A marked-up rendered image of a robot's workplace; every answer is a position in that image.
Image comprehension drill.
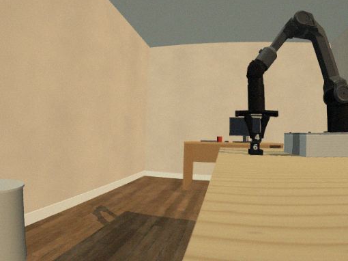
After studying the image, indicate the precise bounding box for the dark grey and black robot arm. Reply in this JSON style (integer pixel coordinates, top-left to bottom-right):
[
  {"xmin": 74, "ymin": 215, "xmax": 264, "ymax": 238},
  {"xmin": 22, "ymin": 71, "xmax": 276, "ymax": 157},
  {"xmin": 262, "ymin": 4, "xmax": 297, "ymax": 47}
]
[{"xmin": 246, "ymin": 10, "xmax": 348, "ymax": 133}]

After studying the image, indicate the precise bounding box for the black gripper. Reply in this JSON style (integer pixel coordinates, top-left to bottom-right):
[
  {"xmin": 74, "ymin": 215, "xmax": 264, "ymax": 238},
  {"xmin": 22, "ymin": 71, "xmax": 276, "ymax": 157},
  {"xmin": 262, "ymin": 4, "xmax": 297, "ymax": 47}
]
[{"xmin": 235, "ymin": 96, "xmax": 278, "ymax": 139}]

